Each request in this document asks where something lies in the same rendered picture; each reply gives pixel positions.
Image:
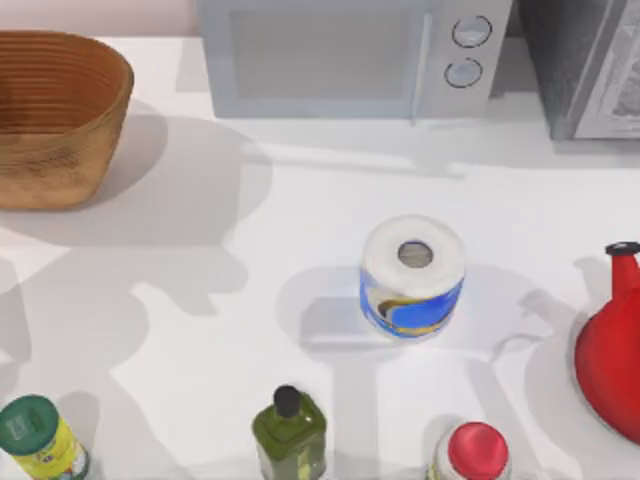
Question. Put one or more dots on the brown wicker basket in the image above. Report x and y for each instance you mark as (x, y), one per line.
(55, 150)

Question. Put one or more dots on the round microwave knob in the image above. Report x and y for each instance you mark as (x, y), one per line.
(472, 30)
(463, 72)

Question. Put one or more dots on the green square bottle black cap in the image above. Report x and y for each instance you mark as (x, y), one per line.
(292, 440)

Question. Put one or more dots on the yellow jar with green lid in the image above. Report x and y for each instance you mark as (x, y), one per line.
(42, 445)

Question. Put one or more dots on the jar with red lid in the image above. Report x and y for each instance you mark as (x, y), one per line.
(475, 450)

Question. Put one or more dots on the white and blue paper roll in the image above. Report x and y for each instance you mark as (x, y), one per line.
(412, 290)

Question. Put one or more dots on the red bottle with black cap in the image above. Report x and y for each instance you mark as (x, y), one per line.
(617, 350)

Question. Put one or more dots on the pale microwave oven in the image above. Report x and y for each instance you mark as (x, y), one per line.
(320, 60)

